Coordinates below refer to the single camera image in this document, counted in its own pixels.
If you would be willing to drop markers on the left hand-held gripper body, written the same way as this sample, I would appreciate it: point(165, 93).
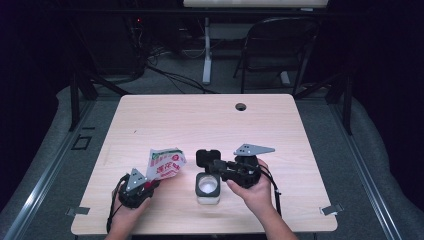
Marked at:
point(133, 198)

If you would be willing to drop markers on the black folding chair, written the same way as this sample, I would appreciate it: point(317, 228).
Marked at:
point(276, 50)

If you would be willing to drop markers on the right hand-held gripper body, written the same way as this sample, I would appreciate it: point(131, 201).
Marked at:
point(245, 173)

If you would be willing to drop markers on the white desk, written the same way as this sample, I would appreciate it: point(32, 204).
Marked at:
point(207, 50)

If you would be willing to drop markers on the red and white plastic bag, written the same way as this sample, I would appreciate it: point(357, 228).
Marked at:
point(166, 165)

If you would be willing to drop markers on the black metal stand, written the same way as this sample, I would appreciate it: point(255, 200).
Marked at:
point(75, 100)
point(347, 106)

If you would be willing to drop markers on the grey tape tab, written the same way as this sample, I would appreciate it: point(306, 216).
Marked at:
point(331, 209)
point(78, 210)

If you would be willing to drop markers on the aluminium floor rail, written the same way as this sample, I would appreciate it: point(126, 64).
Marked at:
point(366, 186)
point(43, 186)

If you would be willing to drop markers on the dark computer tower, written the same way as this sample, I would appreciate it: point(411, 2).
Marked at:
point(110, 50)

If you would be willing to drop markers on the person's right hand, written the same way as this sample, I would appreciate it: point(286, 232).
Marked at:
point(258, 198)

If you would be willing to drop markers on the person's left hand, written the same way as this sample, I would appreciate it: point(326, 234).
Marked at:
point(123, 216)

